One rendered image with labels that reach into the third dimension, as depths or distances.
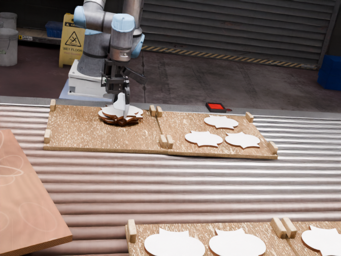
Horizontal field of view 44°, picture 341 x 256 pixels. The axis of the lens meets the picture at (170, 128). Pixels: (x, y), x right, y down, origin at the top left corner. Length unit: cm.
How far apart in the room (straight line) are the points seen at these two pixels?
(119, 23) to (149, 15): 476
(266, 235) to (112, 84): 74
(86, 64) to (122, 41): 54
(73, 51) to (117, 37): 366
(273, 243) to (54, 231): 55
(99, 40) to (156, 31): 432
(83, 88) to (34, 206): 110
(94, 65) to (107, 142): 60
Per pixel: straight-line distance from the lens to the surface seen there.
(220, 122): 173
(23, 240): 89
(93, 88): 200
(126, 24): 147
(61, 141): 145
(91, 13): 158
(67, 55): 515
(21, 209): 97
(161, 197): 124
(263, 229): 118
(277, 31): 660
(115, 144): 146
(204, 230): 112
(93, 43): 196
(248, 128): 175
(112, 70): 152
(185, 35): 631
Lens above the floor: 161
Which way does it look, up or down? 25 degrees down
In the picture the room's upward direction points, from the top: 9 degrees clockwise
